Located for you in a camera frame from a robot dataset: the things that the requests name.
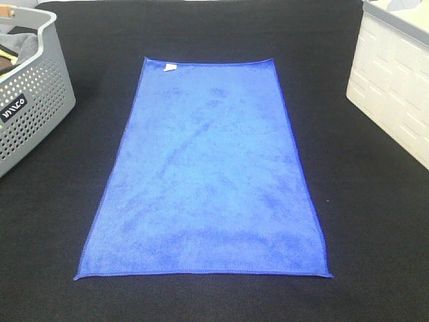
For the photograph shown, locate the blue microfiber towel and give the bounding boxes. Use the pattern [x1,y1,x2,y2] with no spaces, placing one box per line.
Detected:
[76,58,330,279]

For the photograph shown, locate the black table mat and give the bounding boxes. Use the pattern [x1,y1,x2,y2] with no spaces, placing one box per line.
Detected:
[1,1,428,321]

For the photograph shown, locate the grey perforated laundry basket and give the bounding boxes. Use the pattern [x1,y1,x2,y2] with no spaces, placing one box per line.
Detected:
[1,6,76,175]

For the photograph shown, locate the white plastic storage crate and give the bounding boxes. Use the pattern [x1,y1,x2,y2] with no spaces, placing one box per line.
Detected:
[346,1,428,167]

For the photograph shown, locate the grey towel in basket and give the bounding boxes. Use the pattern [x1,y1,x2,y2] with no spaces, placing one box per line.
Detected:
[1,33,38,68]

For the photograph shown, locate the yellow cloth in basket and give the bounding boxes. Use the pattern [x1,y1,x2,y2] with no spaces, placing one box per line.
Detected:
[0,50,18,66]

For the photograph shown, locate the wooden basket handle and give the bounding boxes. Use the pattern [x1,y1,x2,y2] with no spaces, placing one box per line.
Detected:
[0,4,15,19]

